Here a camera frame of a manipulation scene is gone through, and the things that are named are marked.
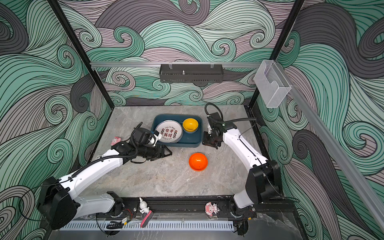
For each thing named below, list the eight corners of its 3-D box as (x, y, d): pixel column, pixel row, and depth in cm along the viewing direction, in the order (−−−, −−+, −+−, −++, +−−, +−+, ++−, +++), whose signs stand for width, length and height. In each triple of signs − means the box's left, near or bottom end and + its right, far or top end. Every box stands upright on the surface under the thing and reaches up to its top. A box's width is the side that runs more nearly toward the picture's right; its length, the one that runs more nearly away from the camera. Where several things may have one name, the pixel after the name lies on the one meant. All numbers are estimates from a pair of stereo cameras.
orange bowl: (188, 172, 88) (188, 168, 84) (188, 156, 94) (188, 152, 90) (207, 172, 88) (208, 168, 84) (206, 156, 94) (207, 152, 90)
